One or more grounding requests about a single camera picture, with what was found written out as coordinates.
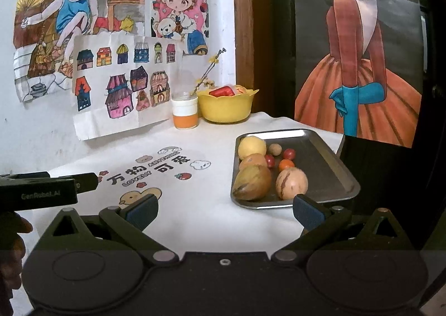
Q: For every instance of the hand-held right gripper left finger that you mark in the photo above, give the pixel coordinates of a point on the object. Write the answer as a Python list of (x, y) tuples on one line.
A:
[(143, 211)]

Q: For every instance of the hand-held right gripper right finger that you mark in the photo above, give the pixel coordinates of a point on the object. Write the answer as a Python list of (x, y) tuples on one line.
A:
[(308, 213)]

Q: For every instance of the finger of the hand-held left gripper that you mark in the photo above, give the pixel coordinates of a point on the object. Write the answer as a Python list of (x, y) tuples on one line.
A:
[(87, 182)]

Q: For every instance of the striped tan pepino melon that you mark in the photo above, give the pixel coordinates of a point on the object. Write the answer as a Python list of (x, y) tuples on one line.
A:
[(292, 183)]

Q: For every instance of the silver metal tray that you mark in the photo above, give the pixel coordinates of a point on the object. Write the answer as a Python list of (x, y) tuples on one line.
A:
[(324, 169)]

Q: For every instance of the orange cherry tomato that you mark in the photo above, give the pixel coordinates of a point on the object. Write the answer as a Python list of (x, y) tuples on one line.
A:
[(286, 164)]

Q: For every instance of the red cherry tomato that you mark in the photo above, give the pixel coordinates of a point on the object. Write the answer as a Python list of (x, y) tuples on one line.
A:
[(270, 161), (289, 154)]

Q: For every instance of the olive green pear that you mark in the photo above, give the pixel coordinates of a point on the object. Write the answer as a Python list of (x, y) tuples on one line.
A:
[(252, 183)]

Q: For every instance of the small brown round fruit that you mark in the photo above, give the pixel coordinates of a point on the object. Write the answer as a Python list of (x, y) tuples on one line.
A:
[(276, 149)]

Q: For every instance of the peach coloured round fruit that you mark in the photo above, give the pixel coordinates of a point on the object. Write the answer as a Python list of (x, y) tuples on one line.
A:
[(252, 161)]

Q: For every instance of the yellow lemon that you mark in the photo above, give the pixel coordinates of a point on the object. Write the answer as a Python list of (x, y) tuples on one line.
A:
[(251, 146)]

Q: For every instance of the person's left hand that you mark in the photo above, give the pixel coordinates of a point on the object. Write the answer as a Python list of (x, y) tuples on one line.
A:
[(12, 232)]

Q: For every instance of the white printed tablecloth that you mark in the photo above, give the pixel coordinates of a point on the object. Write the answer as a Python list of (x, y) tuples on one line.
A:
[(195, 204)]

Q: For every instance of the houses drawing paper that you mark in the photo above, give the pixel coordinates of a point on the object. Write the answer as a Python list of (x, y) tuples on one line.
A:
[(104, 124)]

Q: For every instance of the white and orange cup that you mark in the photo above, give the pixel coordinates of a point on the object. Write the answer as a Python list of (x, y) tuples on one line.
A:
[(184, 112)]

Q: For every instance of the clear glass jar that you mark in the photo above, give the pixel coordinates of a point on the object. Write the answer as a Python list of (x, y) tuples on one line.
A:
[(184, 89)]

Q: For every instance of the yellow plastic bowl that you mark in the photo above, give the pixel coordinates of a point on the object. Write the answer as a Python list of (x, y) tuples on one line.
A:
[(226, 109)]

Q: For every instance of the orange yellow item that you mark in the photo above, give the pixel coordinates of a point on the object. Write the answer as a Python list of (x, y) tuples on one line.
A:
[(242, 90)]

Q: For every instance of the red plastic box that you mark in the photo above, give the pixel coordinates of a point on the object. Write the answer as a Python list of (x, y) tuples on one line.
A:
[(221, 91)]

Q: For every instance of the yellow flower twig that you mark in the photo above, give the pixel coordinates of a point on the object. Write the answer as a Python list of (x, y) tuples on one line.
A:
[(209, 68)]

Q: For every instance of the orange dress lady wall poster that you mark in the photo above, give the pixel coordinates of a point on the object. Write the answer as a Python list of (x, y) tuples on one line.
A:
[(352, 58)]

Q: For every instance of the boy with fan wall poster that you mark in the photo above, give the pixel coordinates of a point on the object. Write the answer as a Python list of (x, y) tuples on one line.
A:
[(69, 5)]

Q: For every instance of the brown wooden door frame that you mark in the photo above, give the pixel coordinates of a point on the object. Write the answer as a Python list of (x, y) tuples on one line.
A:
[(244, 23)]

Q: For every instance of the girl with teddy wall poster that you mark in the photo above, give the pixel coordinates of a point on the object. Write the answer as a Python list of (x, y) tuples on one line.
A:
[(177, 2)]

